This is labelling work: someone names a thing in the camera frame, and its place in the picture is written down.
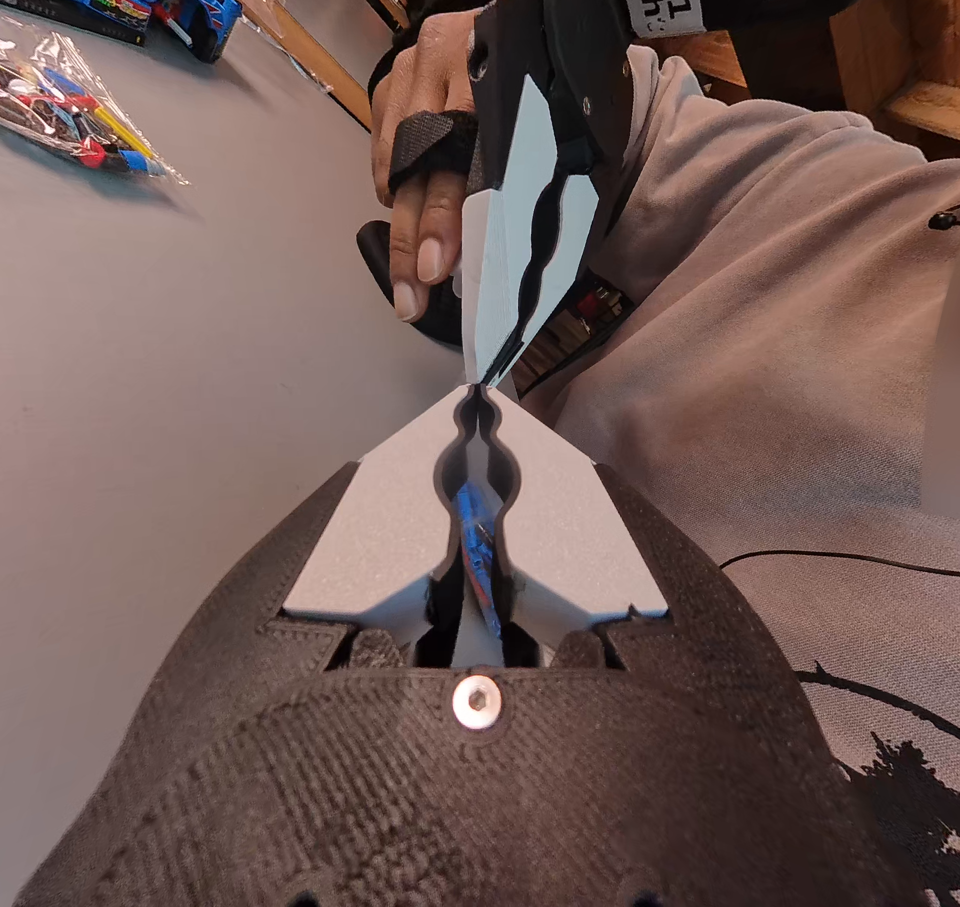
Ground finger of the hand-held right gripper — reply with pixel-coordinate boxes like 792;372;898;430
459;73;561;387
480;172;601;388

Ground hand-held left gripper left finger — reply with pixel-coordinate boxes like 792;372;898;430
283;384;481;667

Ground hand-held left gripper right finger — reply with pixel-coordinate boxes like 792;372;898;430
480;384;670;667

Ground small clear bag of parts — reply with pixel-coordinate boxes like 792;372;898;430
450;481;504;638
0;31;189;188

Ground person's right forearm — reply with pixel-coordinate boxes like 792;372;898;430
585;44;960;413

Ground person's right hand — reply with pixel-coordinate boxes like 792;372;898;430
369;10;483;323

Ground black padded armrest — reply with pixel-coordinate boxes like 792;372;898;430
356;220;466;351

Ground person's beige sweatshirt torso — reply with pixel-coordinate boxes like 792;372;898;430
517;247;960;907

